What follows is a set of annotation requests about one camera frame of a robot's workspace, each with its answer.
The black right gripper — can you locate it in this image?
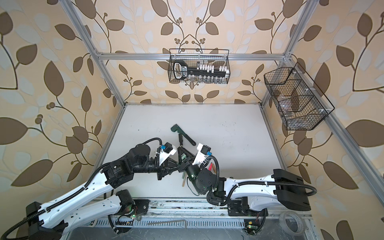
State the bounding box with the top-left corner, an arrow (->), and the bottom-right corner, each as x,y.
179,149 -> 204,198

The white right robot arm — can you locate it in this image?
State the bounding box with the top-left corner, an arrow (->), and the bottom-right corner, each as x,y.
178,146 -> 317,212

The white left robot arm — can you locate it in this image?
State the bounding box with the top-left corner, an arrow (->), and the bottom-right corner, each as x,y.
27,143 -> 177,240

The black yellow screwdriver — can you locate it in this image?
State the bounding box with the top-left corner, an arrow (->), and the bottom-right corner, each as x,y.
178,133 -> 184,147

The green pipe wrench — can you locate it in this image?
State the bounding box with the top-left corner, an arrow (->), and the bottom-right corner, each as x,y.
171,124 -> 197,146

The black socket set holder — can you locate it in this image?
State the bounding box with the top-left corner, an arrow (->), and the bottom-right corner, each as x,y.
169,60 -> 231,82

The clear tape roll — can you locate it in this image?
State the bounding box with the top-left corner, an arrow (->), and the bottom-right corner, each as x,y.
279,211 -> 307,237

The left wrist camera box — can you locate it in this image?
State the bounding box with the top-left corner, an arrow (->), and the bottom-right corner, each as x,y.
159,143 -> 177,166

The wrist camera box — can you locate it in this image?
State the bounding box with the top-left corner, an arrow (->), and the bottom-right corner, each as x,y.
193,144 -> 212,165
159,143 -> 177,166

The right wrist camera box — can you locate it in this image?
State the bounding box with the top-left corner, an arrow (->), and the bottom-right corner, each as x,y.
193,144 -> 212,165

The black wire basket centre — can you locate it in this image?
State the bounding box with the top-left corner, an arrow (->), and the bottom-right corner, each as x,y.
168,48 -> 231,85

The black wire basket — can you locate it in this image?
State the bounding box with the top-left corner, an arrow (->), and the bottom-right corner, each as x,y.
264,63 -> 335,131
168,48 -> 231,85

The black wire basket right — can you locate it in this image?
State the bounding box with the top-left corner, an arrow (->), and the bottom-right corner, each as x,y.
264,63 -> 335,131

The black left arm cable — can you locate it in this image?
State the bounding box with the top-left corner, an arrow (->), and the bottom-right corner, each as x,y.
0,137 -> 163,240

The aluminium frame rail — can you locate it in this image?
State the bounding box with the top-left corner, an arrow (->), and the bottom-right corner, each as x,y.
60,1 -> 384,203

